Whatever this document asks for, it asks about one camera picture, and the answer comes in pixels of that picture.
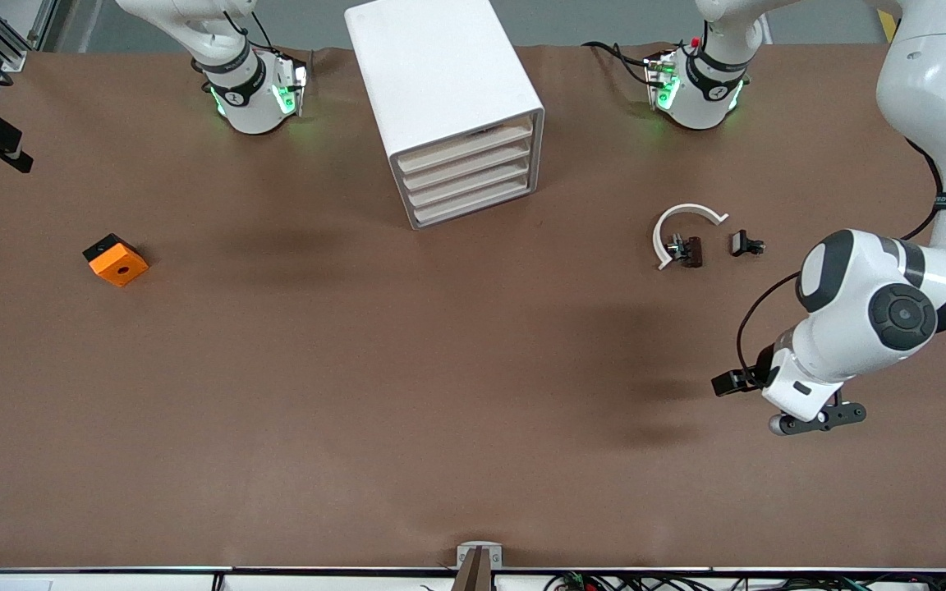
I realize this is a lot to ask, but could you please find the white curved ring piece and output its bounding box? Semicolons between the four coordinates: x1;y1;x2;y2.
653;203;729;271

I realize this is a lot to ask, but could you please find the black cable bundle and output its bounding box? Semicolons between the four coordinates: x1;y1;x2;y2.
543;572;946;591

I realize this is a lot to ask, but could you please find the grey metal bracket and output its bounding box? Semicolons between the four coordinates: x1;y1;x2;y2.
456;541;504;570

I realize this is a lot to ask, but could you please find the brown table cover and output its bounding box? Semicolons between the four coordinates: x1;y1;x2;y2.
0;43;946;571

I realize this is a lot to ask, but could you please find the orange block with hole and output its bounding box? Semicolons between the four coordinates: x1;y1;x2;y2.
82;233;150;288

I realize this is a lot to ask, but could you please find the white table edge rail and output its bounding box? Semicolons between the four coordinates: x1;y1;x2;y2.
0;566;946;591

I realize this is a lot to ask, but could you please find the small brown part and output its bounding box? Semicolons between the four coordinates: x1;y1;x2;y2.
666;235;705;269

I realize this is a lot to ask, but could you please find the black arm base cable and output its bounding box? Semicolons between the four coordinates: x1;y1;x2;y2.
582;39;659;87
223;8;278;54

